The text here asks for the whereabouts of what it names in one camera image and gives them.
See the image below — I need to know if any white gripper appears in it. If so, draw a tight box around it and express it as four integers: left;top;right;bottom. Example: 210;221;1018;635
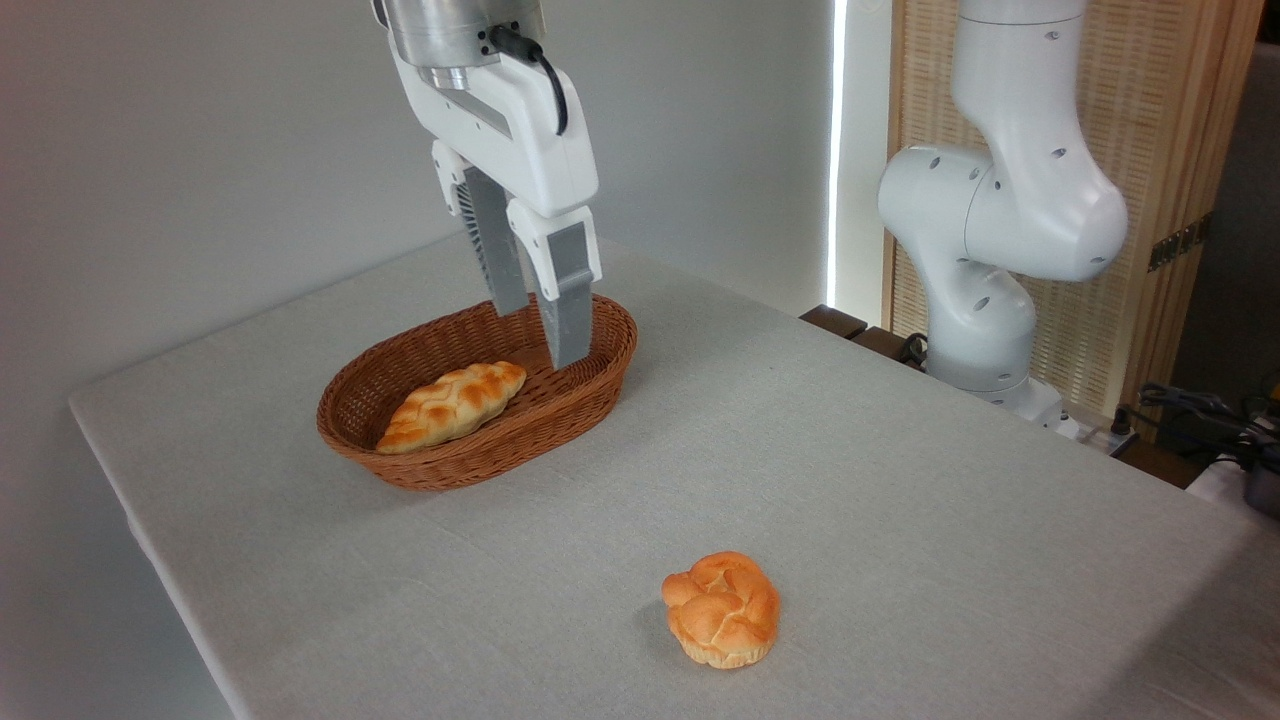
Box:
388;42;603;369

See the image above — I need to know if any long braided bread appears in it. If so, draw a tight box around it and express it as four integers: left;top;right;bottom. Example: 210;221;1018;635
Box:
376;361;528;455

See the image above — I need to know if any brown wicker basket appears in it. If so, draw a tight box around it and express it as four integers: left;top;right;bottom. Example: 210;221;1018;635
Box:
316;292;639;492

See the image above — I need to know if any round braided bread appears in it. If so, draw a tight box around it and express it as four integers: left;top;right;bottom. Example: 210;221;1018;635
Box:
661;551;781;670

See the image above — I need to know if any silver wrist flange cylinder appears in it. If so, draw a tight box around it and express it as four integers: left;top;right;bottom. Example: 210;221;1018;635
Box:
383;0;547;91

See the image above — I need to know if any dark wooden side table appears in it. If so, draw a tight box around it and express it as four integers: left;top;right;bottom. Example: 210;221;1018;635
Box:
799;304;931;373

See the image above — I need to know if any grey tablecloth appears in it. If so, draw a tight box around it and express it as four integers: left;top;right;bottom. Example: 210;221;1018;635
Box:
68;235;1280;720

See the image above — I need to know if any white power strip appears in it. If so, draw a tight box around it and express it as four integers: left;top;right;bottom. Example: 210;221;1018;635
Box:
1070;420;1141;458

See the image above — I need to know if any brass screen hinge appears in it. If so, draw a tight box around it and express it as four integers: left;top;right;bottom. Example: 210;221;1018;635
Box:
1148;213;1214;272

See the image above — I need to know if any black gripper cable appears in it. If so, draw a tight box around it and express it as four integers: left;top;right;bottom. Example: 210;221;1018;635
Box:
487;25;569;136

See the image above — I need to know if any black cable bundle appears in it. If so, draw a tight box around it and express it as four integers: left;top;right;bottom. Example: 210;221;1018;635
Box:
1138;382;1280;473

